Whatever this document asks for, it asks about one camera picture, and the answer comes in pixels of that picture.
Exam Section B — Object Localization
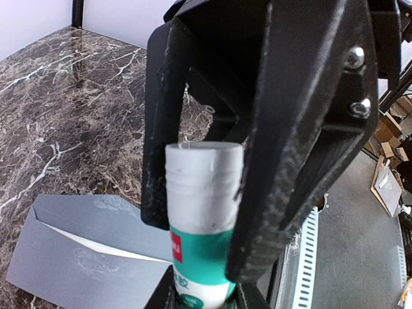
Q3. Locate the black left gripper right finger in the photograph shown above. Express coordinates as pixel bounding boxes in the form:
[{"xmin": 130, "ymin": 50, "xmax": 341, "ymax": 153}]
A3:
[{"xmin": 235, "ymin": 283, "xmax": 270, "ymax": 309}]

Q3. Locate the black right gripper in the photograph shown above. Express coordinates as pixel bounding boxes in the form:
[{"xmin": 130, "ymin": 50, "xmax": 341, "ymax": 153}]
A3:
[{"xmin": 162, "ymin": 0, "xmax": 403, "ymax": 129}]

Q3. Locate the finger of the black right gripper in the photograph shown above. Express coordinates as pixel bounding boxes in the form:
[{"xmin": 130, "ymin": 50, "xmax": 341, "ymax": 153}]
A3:
[
  {"xmin": 141, "ymin": 22, "xmax": 189, "ymax": 230},
  {"xmin": 225, "ymin": 1, "xmax": 378, "ymax": 283}
]

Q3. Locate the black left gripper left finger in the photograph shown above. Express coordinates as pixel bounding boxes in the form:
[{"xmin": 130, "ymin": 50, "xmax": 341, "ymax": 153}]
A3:
[{"xmin": 144, "ymin": 267, "xmax": 176, "ymax": 309}]

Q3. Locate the blue-grey envelope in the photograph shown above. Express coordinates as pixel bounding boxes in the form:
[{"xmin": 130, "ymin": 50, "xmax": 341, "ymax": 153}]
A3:
[{"xmin": 6, "ymin": 194, "xmax": 173, "ymax": 308}]

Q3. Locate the green white glue stick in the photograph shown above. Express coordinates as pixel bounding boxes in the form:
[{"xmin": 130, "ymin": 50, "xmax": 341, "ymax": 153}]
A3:
[{"xmin": 165, "ymin": 142, "xmax": 243, "ymax": 308}]

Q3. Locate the white letter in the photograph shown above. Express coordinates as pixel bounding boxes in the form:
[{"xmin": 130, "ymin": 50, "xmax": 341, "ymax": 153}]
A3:
[{"xmin": 43, "ymin": 223, "xmax": 168, "ymax": 263}]

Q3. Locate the black left frame post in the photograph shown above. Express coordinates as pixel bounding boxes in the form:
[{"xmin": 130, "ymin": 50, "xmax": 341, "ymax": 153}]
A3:
[{"xmin": 71, "ymin": 0, "xmax": 84, "ymax": 28}]

